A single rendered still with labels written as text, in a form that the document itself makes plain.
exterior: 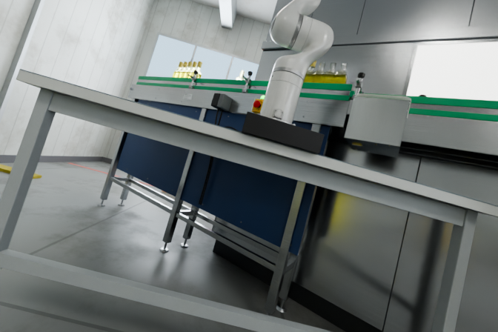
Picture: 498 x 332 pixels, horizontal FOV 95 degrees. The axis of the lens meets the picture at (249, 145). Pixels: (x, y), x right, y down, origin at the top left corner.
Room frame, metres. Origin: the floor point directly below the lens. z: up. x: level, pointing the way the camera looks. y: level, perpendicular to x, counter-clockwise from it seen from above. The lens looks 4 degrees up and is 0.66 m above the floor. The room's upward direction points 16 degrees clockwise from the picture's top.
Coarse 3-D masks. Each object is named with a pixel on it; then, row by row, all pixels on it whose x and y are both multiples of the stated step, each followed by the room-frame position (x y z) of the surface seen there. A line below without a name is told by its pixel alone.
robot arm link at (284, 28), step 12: (300, 0) 0.78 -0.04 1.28; (312, 0) 0.80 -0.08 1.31; (288, 12) 0.75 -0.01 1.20; (300, 12) 0.81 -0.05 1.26; (312, 12) 0.85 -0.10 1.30; (276, 24) 0.76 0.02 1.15; (288, 24) 0.75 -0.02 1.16; (300, 24) 0.75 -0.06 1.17; (276, 36) 0.79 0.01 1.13; (288, 36) 0.77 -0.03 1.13; (288, 48) 0.83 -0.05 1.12
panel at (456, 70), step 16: (432, 48) 1.07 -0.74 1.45; (448, 48) 1.04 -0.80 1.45; (464, 48) 1.01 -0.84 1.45; (480, 48) 0.98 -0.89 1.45; (496, 48) 0.95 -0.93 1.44; (416, 64) 1.10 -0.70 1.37; (432, 64) 1.06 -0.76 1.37; (448, 64) 1.03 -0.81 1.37; (464, 64) 1.00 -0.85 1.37; (480, 64) 0.97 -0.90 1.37; (496, 64) 0.94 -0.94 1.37; (416, 80) 1.09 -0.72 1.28; (432, 80) 1.06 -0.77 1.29; (448, 80) 1.02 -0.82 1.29; (464, 80) 0.99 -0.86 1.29; (480, 80) 0.97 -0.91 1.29; (496, 80) 0.94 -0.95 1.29; (432, 96) 1.05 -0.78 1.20; (448, 96) 1.02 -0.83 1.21; (464, 96) 0.99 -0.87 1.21; (480, 96) 0.96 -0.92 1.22; (496, 96) 0.93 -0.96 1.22
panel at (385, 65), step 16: (336, 48) 1.32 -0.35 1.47; (352, 48) 1.28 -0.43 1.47; (368, 48) 1.23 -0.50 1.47; (384, 48) 1.19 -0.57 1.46; (400, 48) 1.14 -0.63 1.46; (416, 48) 1.11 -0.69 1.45; (336, 64) 1.31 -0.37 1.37; (352, 64) 1.26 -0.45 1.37; (368, 64) 1.22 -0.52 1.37; (384, 64) 1.18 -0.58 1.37; (400, 64) 1.13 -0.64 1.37; (352, 80) 1.25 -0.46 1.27; (368, 80) 1.21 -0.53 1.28; (384, 80) 1.17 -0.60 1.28; (400, 80) 1.13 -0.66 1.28
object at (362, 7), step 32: (288, 0) 1.60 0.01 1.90; (352, 0) 1.34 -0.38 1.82; (384, 0) 1.25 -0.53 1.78; (416, 0) 1.16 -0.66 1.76; (448, 0) 1.08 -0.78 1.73; (480, 0) 1.02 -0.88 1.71; (352, 32) 1.32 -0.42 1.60; (384, 32) 1.22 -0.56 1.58; (416, 32) 1.12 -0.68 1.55; (448, 32) 1.05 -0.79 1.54; (480, 32) 0.99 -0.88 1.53; (352, 160) 1.23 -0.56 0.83; (384, 160) 1.15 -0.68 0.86; (416, 160) 1.07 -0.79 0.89; (448, 160) 1.01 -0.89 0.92; (480, 160) 0.96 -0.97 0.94; (480, 192) 0.95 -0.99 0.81
